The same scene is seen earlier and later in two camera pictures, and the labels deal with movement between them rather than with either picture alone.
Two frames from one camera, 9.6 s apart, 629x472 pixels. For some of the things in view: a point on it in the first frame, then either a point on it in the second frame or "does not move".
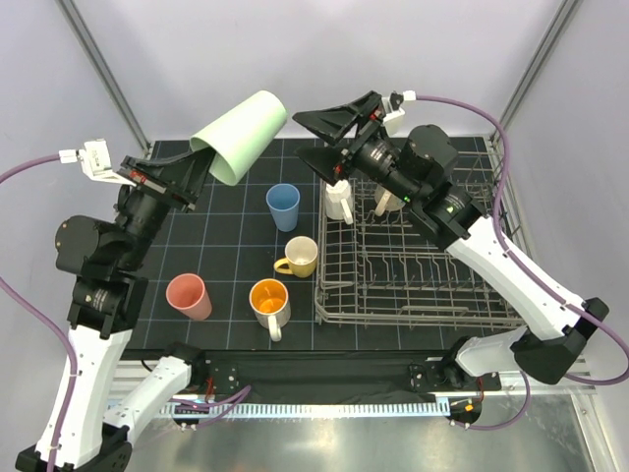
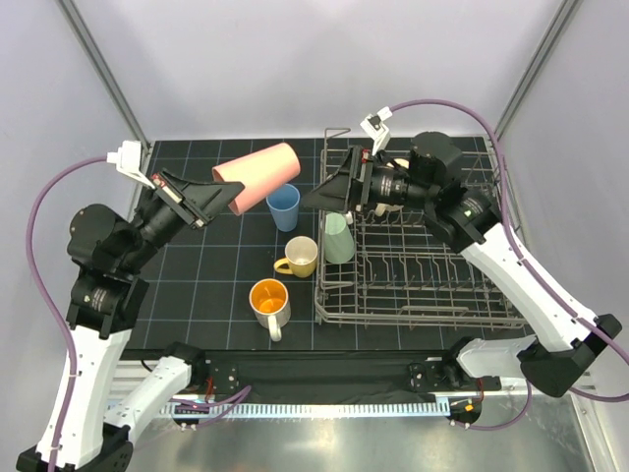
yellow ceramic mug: x=301 y=258 does not move
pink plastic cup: x=187 y=293 → x=261 y=173
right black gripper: x=334 y=125 → x=332 y=195
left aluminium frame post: x=74 y=12 does not move
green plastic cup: x=241 y=138 → x=339 y=243
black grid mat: x=236 y=272 does not move
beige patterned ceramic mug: x=385 y=201 does not move
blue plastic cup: x=283 y=201 does not move
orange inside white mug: x=270 y=302 does not move
